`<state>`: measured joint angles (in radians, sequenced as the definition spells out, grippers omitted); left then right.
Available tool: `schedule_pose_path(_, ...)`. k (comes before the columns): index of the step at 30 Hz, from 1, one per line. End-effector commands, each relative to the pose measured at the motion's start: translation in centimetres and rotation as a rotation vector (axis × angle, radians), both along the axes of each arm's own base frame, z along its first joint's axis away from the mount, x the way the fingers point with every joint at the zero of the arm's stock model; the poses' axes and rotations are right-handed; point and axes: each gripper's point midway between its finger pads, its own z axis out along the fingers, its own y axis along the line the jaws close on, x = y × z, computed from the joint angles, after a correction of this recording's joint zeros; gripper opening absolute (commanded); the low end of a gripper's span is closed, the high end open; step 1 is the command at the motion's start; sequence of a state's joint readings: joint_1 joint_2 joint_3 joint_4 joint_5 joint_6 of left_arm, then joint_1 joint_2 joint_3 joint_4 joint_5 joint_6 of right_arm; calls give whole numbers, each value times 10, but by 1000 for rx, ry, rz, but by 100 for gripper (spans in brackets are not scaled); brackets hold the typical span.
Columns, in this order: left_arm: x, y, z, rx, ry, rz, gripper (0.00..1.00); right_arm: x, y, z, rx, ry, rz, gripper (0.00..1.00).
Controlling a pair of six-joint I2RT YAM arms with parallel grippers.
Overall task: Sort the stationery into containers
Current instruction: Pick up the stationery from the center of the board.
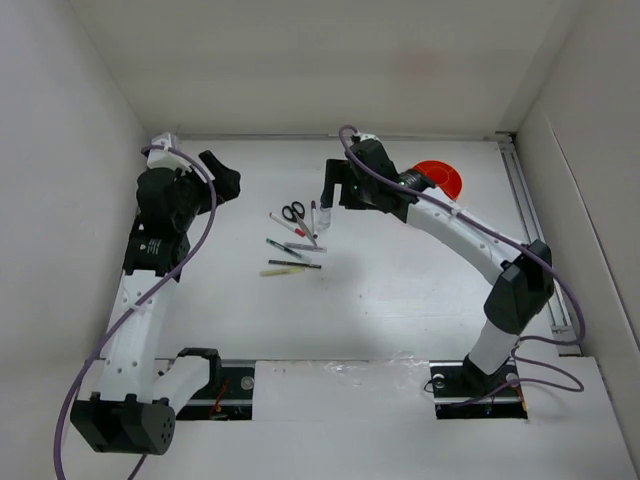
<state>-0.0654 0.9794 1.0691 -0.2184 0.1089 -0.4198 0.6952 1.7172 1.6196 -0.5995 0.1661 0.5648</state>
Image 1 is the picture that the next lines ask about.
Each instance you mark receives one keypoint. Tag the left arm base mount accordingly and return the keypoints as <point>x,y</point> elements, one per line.
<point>230,400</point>

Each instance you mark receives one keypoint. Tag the green black pen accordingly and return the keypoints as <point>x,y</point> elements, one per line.
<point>284,249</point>

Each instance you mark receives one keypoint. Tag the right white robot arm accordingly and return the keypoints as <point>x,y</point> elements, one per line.
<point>519,273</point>

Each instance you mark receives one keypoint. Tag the black slim pen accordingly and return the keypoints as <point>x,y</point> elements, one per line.
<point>294,264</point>

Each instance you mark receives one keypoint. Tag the white marker red cap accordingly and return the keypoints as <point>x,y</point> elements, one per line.
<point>286,224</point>

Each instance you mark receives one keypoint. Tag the grey purple pen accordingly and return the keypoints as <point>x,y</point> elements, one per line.
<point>304,247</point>

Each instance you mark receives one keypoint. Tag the black handled scissors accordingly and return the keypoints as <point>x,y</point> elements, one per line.
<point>295,212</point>

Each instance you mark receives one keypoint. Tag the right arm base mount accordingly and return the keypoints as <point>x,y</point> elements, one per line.
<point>460,393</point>

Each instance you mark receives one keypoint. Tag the yellow highlighter pen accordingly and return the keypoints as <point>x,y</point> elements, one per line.
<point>281,271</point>

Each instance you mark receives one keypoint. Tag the white pen purple cap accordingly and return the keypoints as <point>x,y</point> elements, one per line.
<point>313,218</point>

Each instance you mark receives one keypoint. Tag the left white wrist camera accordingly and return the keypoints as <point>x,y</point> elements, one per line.
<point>163,155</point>

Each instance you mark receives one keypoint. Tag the right aluminium rail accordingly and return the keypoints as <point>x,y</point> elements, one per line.
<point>566,321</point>

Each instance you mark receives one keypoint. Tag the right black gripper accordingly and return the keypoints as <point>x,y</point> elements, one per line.
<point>336,172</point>

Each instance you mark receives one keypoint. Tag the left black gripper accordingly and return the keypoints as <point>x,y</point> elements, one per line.
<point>227,180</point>

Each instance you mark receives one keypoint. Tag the orange round organizer container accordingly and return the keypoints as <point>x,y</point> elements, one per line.
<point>446,177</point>

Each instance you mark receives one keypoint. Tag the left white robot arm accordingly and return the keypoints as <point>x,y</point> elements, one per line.
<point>133,409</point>

